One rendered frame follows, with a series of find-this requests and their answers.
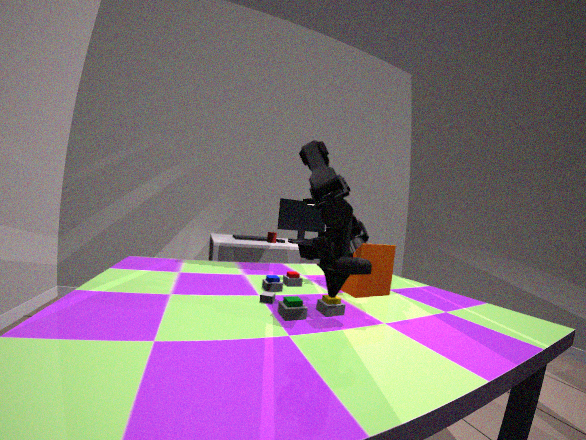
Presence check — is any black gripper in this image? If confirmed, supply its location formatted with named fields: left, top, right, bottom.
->
left=316, top=227, right=372, bottom=298

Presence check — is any yellow button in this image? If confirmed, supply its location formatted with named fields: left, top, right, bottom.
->
left=316, top=295, right=346, bottom=317

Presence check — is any red button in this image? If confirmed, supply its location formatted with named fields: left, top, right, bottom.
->
left=282, top=271, right=303, bottom=287

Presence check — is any green button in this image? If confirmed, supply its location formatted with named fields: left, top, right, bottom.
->
left=277, top=296, right=308, bottom=321

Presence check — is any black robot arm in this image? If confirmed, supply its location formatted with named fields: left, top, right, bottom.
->
left=298, top=140, right=369, bottom=260

